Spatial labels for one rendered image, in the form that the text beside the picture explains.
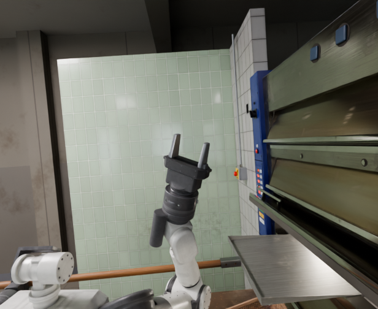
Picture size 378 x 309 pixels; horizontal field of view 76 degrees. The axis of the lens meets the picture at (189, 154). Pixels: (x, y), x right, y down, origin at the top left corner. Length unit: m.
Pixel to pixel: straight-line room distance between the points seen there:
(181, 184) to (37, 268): 0.37
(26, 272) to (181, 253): 0.35
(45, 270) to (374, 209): 0.84
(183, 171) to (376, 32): 0.61
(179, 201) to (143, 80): 1.89
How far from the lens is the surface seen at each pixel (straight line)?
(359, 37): 0.89
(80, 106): 2.50
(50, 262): 0.65
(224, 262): 1.18
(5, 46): 4.32
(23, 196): 4.07
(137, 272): 1.19
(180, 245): 0.65
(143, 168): 2.33
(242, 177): 2.02
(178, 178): 0.60
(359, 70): 0.87
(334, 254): 0.77
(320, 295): 1.06
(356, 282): 0.72
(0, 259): 4.49
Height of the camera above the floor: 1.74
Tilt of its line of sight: 3 degrees down
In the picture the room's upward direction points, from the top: 4 degrees counter-clockwise
